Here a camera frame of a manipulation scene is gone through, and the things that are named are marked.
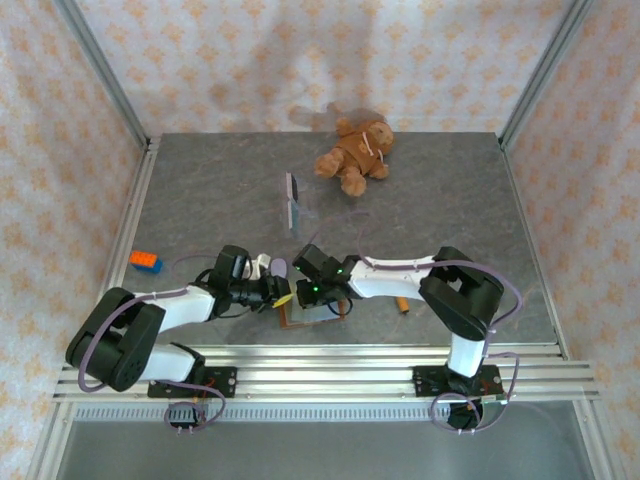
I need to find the brown notebook with green cover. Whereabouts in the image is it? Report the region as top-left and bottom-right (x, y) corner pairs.
(277, 292), (350, 332)

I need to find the clear acrylic card stand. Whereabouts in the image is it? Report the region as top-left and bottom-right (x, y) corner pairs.
(278, 171), (321, 240)

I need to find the brown teddy bear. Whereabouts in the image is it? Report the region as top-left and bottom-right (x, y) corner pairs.
(313, 115), (396, 197)

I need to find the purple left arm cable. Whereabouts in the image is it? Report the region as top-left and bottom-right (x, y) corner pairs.
(77, 252), (225, 435)

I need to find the aluminium rail bed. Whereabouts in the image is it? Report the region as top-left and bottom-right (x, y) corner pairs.
(52, 343), (601, 402)

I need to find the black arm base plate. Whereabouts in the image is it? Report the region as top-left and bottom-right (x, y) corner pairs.
(412, 366), (503, 399)
(147, 366), (239, 399)

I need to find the aluminium side rail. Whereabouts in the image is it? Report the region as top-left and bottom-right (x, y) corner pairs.
(82, 137), (161, 361)
(497, 134), (571, 361)

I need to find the slotted grey cable duct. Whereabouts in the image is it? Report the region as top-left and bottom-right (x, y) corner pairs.
(69, 403), (584, 422)

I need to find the black cable connector box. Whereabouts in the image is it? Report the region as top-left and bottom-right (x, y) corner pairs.
(167, 402), (207, 432)
(446, 402), (485, 434)

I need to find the aluminium frame post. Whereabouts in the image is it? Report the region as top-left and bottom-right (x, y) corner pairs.
(498, 0), (596, 151)
(53, 0), (151, 146)
(572, 399), (619, 480)
(23, 399), (76, 480)

